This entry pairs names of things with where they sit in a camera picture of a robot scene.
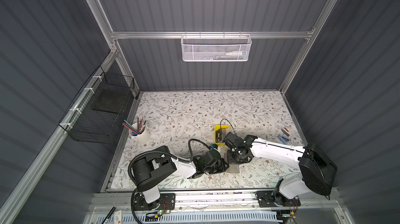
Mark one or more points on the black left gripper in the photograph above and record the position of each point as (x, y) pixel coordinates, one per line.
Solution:
(222, 163)

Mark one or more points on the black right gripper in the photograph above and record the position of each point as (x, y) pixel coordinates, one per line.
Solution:
(230, 160)

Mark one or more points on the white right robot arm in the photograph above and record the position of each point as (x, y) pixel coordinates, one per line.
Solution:
(316, 171)

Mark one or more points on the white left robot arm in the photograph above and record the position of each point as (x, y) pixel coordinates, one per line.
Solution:
(148, 169)

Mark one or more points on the yellow plastic tray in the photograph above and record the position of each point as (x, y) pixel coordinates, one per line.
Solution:
(220, 127)

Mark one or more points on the blue small clip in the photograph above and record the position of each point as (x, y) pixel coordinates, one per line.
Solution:
(284, 139)

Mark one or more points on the pink white small clip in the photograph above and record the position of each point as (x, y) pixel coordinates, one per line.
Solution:
(286, 131)

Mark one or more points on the white pen cup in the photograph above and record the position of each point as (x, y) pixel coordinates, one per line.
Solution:
(141, 139)

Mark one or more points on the coloured pens in cup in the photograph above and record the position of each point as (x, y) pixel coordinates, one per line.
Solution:
(137, 127)

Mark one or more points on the white tube in basket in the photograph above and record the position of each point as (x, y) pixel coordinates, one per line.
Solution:
(237, 54)

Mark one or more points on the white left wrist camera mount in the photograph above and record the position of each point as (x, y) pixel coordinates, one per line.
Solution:
(214, 147)

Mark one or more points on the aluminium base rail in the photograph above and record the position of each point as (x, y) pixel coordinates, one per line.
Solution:
(186, 200)

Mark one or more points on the white slotted cable duct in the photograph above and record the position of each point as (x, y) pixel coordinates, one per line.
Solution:
(212, 217)

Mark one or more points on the white wire mesh basket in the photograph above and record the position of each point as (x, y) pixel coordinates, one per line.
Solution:
(211, 48)

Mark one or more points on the black wire basket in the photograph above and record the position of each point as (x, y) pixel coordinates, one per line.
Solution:
(101, 110)

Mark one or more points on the aluminium frame post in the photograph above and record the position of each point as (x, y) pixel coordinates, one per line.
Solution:
(116, 52)

